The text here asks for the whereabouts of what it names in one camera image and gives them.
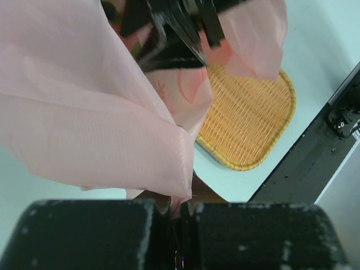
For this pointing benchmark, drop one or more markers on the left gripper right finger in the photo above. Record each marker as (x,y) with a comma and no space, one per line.
(259,236)

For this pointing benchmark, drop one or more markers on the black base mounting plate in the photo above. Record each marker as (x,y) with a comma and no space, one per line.
(313,159)

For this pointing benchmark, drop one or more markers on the woven bamboo tray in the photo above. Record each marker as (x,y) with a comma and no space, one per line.
(247,117)

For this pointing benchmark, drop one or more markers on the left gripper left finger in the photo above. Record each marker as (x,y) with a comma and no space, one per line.
(90,234)

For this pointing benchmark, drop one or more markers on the pink plastic bag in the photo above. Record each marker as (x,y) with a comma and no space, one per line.
(79,105)

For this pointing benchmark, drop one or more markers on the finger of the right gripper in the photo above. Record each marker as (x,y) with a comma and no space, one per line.
(210,23)
(173,39)

